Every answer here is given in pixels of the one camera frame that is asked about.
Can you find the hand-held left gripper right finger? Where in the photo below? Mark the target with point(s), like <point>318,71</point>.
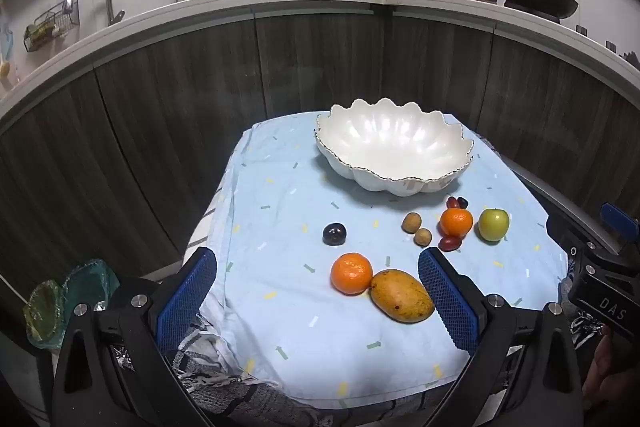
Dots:
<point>450,302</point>

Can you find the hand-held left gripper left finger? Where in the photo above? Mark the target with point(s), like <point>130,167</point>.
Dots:
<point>187,297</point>

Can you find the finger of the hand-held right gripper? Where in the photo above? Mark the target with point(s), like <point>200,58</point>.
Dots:
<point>620,219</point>
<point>562,229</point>

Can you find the large brown potato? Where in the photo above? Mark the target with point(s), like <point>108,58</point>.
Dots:
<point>402,296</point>

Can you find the red jujube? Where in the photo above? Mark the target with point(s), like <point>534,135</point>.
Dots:
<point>450,243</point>
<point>452,202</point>

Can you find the green apple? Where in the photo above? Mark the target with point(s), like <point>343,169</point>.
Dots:
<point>494,224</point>

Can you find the small brown potato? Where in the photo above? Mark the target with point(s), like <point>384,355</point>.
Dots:
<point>423,237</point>
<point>411,222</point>

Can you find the orange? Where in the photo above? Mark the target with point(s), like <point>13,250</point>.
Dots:
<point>456,222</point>
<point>351,274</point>

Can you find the dark round grape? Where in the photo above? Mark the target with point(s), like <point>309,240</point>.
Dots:
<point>463,202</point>

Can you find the dark purple plum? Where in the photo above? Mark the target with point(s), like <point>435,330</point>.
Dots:
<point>334,233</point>

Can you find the white scalloped bowl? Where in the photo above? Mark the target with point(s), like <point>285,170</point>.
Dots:
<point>390,142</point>

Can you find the person's right hand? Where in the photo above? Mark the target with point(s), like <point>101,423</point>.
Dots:
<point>607,367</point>

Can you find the translucent teal plastic bag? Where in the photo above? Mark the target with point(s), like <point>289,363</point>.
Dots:
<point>92,279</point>

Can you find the translucent green plastic bag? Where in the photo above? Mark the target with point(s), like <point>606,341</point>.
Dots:
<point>47,309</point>

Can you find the light blue patterned cloth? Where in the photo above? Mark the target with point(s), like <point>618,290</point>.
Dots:
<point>300,207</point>

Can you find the dark wood kitchen cabinet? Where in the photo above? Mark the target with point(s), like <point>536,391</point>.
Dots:
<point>200,107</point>

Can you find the grey metal rail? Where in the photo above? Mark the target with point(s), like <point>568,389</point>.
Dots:
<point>545,192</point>

